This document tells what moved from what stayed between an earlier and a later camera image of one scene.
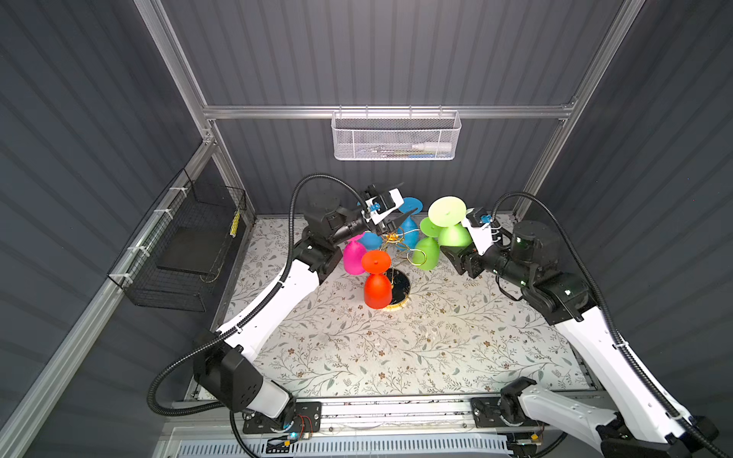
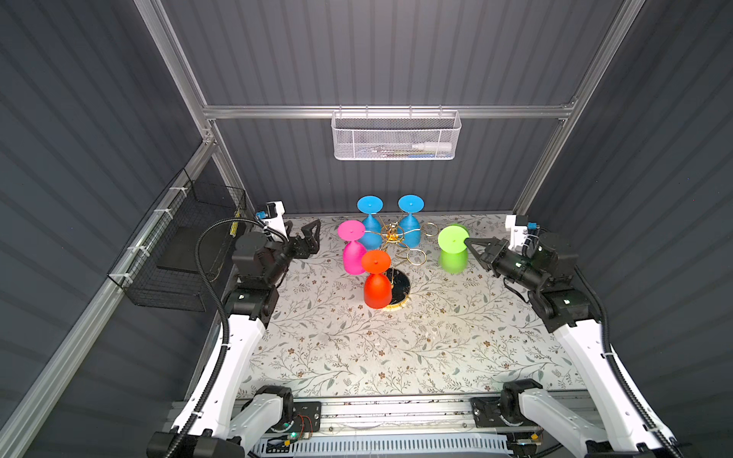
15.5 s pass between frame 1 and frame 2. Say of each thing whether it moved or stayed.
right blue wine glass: stayed
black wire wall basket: stayed
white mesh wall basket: stayed
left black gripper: moved
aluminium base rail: stayed
